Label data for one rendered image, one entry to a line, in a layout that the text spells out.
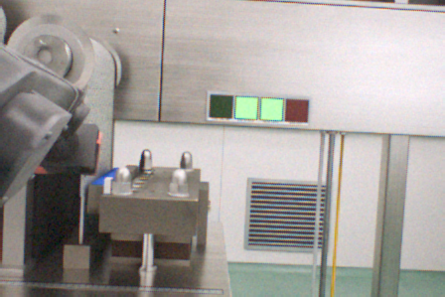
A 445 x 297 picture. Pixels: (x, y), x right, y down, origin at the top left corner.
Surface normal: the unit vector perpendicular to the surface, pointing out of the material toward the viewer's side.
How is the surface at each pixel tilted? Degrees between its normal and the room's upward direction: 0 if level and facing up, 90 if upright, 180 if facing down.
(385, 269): 90
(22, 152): 79
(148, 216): 90
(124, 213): 90
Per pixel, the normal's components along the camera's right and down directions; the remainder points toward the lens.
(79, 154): 0.04, -0.44
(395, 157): 0.04, 0.05
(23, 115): 0.53, -0.54
